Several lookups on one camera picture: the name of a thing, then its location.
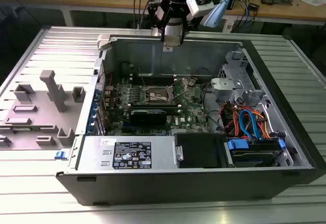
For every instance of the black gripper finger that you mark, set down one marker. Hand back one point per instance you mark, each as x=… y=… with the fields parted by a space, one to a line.
x=159 y=31
x=184 y=30

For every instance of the silver green CPU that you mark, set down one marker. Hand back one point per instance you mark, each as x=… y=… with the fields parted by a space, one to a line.
x=173 y=40

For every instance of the black RAM slot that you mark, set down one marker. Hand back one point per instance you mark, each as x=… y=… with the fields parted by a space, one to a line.
x=152 y=104
x=152 y=81
x=173 y=110
x=152 y=76

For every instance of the CPU socket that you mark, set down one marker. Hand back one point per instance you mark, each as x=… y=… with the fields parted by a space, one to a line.
x=155 y=95

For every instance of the blue slot retainer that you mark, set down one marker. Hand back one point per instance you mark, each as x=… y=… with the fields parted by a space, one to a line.
x=94 y=109
x=97 y=95
x=91 y=127

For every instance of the white paper label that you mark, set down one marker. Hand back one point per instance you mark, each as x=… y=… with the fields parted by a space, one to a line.
x=228 y=26

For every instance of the grey case latch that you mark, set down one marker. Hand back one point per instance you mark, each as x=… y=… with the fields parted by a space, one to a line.
x=104 y=42

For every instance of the silver drive cage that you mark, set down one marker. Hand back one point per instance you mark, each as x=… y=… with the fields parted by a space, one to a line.
x=225 y=86

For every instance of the small black adapter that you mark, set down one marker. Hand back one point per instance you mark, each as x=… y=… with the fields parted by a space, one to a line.
x=254 y=7

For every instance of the green motherboard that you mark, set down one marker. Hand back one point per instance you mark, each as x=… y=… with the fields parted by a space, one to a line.
x=188 y=107

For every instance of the black graphics card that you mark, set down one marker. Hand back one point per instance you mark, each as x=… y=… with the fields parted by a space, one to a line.
x=147 y=118

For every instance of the grey parts rack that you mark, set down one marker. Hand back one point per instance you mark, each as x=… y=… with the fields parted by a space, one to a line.
x=57 y=94

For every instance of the silver metal latch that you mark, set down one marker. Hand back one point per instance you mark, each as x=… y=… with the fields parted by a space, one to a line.
x=178 y=152

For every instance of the white paper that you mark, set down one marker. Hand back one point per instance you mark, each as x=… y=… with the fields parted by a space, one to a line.
x=312 y=0

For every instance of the silver power supply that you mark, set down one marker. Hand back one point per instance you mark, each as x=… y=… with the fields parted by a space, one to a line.
x=89 y=147

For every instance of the hard disk in blue carrier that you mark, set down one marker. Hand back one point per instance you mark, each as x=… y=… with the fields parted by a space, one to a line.
x=254 y=157

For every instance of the black PC case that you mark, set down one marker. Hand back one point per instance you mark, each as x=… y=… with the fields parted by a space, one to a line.
x=152 y=188

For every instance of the small blue plastic clip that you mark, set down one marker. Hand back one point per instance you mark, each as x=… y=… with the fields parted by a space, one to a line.
x=60 y=155

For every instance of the green RAM stick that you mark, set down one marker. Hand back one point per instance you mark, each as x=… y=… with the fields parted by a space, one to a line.
x=33 y=129

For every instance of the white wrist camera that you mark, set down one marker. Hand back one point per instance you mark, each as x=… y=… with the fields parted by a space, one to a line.
x=200 y=5

